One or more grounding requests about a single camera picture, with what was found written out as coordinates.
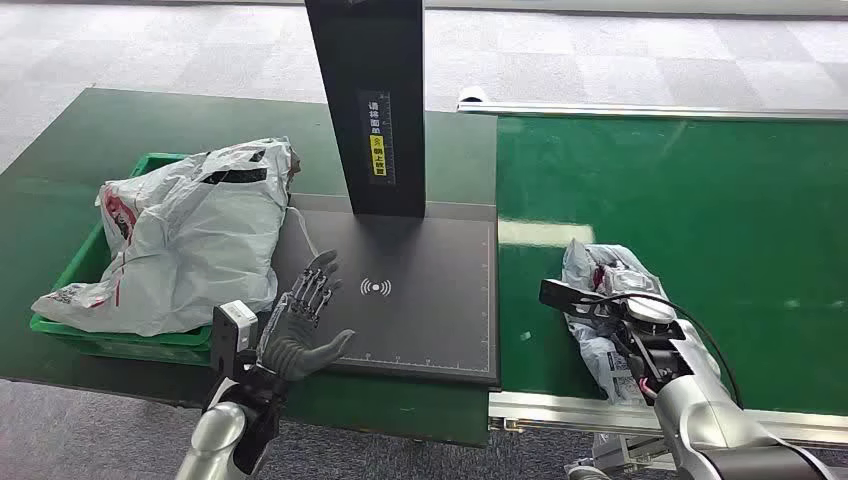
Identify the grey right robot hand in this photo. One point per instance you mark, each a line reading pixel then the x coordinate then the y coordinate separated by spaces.
pixel 632 285

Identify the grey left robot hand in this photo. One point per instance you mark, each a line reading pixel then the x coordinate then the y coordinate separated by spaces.
pixel 295 344

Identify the grey plastic mail package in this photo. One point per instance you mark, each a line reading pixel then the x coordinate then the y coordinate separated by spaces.
pixel 599 358

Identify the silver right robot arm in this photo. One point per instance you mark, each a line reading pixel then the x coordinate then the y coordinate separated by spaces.
pixel 702 417

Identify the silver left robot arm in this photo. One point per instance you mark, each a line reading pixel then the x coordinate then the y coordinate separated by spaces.
pixel 215 437

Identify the green conveyor belt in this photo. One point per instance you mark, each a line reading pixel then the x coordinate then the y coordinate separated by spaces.
pixel 729 218

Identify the aluminium conveyor underframe beam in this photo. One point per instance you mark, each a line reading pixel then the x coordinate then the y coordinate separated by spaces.
pixel 623 457

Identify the white plastic strip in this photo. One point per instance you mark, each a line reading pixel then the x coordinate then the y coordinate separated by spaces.
pixel 303 232

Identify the black scanner platform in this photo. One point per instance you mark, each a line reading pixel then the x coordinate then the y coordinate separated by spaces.
pixel 424 298

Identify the large white plastic mail bag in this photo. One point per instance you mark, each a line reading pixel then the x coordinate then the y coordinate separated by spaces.
pixel 192 238

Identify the black yellow column label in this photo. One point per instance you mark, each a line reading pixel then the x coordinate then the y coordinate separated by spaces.
pixel 377 156

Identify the green plastic crate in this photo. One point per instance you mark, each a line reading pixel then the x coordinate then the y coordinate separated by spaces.
pixel 86 265

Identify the black scanner column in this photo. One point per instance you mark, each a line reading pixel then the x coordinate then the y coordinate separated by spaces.
pixel 371 66

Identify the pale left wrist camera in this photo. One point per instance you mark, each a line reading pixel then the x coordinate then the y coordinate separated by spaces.
pixel 233 331

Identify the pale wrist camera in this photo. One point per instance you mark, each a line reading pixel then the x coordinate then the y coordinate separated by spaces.
pixel 233 331
pixel 563 295

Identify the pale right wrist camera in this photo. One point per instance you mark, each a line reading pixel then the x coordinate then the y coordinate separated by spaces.
pixel 563 295

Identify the wide aluminium conveyor rail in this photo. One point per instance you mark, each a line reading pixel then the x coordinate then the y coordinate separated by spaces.
pixel 570 411

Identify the slim aluminium conveyor rail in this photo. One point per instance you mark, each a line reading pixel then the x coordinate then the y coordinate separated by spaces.
pixel 662 110

